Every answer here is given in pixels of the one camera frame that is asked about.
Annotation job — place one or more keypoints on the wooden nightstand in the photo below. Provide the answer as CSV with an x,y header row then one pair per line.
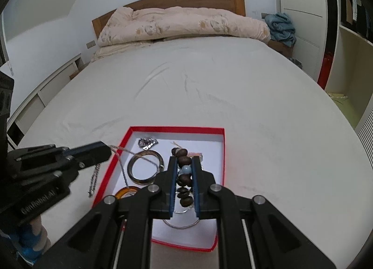
x,y
281,48

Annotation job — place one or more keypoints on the dark brown bangle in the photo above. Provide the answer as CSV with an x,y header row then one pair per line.
x,y
142,155

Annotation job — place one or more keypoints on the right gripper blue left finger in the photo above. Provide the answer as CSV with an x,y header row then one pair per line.
x,y
116,233

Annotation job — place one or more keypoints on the white open shelf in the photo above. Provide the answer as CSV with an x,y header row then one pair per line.
x,y
349,44

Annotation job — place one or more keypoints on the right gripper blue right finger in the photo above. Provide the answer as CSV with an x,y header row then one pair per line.
x,y
252,232

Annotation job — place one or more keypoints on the red jewelry box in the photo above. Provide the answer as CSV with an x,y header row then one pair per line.
x,y
207,142

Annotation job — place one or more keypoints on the wall power socket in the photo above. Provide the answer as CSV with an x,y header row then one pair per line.
x,y
90,44

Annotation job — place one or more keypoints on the silver watch charm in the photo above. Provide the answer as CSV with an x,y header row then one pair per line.
x,y
146,143

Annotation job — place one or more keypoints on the amber orange bangle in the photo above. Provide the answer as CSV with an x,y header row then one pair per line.
x,y
127,192

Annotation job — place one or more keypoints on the large silver bangle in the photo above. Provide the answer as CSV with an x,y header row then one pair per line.
x,y
183,219

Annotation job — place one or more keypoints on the blue crumpled cloth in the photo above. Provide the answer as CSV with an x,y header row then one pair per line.
x,y
281,28

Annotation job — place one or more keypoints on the white low cabinet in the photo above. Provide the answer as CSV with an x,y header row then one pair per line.
x,y
29,110

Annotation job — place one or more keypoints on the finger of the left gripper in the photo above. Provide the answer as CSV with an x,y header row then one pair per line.
x,y
89,155

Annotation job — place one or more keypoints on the wooden headboard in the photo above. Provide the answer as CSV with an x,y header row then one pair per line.
x,y
235,6

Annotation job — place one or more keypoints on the white wardrobe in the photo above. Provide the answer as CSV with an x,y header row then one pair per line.
x,y
310,19

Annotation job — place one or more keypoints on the blue white gloved hand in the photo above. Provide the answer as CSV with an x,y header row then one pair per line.
x,y
27,245

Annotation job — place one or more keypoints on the pink floral duvet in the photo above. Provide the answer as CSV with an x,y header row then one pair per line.
x,y
128,29

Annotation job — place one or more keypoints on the white bed mattress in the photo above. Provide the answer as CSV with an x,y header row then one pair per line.
x,y
285,138

